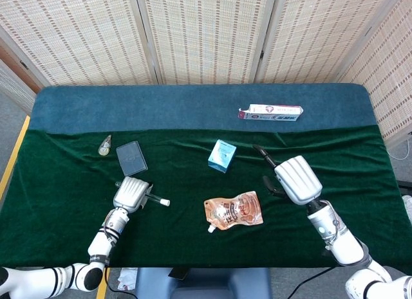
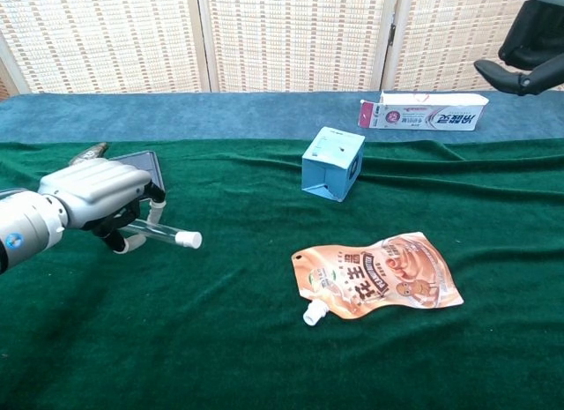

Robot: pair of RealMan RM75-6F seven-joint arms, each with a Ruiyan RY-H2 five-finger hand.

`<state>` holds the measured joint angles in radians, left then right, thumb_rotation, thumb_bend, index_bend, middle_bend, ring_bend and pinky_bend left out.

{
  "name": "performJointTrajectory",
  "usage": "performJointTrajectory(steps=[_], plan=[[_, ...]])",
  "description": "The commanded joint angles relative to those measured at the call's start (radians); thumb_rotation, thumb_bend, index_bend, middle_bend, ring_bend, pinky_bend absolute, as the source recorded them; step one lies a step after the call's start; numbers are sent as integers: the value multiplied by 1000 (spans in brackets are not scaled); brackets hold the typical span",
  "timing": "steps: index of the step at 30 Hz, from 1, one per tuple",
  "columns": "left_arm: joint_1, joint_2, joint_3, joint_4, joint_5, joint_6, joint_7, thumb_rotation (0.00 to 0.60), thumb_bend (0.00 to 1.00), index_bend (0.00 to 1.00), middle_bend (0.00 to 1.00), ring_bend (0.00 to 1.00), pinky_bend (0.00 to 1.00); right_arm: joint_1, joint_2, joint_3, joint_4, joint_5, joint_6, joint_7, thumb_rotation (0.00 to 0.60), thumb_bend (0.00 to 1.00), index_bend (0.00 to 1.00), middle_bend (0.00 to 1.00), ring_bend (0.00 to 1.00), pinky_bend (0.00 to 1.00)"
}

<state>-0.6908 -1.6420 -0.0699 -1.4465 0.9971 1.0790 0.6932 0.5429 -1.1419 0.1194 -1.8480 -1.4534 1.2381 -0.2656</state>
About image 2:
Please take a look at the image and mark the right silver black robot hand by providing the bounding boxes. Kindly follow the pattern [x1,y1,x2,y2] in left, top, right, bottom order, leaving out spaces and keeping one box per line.
[428,0,564,97]

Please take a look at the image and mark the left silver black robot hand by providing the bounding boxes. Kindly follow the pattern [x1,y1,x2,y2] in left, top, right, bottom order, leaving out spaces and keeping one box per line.
[37,157,167,255]

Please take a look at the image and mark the transparent glass test tube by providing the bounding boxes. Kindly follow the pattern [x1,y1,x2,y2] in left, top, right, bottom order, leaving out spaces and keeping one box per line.
[118,219,186,246]

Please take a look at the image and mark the small white cap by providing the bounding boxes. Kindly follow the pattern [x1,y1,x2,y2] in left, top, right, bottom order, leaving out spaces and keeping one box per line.
[174,231,204,250]

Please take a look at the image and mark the small yellowish clear bottle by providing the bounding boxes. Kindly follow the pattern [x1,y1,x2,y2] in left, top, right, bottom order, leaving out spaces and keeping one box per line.
[69,141,110,167]

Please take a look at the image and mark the dark transparent card case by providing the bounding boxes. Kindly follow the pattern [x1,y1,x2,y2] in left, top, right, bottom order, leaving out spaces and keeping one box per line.
[108,150,167,195]

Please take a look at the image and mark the blue table cover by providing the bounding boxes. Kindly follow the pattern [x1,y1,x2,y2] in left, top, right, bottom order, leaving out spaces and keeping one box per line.
[0,90,564,145]

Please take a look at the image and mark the white toothpaste box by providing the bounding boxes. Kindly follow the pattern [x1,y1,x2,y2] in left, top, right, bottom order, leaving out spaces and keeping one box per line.
[357,90,490,131]

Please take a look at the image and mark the green velvet cloth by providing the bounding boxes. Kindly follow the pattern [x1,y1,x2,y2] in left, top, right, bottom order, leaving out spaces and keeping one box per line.
[0,138,564,410]

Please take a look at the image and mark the small light blue box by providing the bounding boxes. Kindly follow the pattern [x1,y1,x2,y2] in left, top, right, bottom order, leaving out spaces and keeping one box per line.
[301,126,367,203]

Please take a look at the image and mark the bamboo folding screen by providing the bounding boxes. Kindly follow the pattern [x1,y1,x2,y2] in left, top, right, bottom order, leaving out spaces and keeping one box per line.
[0,0,564,98]

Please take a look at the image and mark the orange spout pouch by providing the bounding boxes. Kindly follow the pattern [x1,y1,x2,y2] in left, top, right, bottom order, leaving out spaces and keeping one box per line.
[290,231,465,326]

